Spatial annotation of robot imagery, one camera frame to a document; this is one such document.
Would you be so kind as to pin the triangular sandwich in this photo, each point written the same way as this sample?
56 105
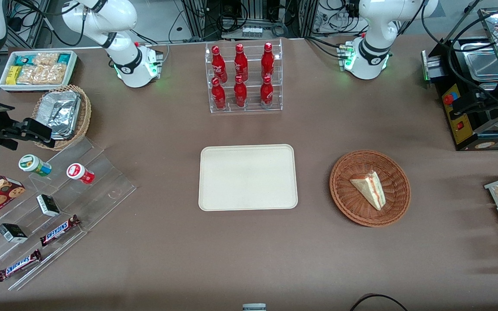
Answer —
370 190

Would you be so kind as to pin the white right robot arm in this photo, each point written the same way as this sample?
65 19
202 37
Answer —
132 65

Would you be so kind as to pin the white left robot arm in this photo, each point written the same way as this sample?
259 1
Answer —
372 43

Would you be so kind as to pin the light wicker basket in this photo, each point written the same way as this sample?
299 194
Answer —
85 114

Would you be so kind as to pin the brown wicker basket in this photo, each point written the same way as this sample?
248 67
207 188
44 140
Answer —
352 207

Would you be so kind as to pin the cream plastic tray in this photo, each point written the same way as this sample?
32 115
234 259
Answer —
247 177

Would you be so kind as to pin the black food warmer machine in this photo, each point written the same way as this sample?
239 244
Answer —
463 125

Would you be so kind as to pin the silver foil packets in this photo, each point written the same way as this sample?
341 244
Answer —
61 113

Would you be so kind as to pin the green lid yogurt cup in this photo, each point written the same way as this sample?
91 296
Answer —
33 164

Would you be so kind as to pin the steel pan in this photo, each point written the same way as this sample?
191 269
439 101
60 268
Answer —
486 67

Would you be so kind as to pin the yellow snack packet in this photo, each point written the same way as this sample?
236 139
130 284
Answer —
13 75

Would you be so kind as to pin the red lid yogurt cup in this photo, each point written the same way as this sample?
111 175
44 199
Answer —
79 172

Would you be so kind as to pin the clear cracker packet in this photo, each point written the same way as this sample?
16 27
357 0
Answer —
46 59
43 74

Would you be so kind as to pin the white snack bin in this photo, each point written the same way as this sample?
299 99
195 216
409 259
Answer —
72 71

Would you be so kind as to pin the teal snack packet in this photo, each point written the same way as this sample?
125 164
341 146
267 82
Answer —
64 58
24 59

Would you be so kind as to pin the small dark green box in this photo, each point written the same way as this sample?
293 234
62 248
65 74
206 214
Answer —
48 205
12 233

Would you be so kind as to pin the clear acrylic stepped stand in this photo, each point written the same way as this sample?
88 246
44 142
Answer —
102 181

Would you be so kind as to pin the Snickers chocolate bar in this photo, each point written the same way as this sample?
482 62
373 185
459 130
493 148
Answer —
19 265
59 231

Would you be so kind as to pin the red soda bottle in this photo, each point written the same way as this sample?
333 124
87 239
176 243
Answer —
267 62
266 94
241 65
219 67
240 94
218 96

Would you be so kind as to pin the clear acrylic bottle rack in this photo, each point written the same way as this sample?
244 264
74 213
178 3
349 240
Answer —
251 108

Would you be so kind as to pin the white power strip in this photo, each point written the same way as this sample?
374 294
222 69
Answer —
252 31

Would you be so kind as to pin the small grey white object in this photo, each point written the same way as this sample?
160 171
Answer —
254 307

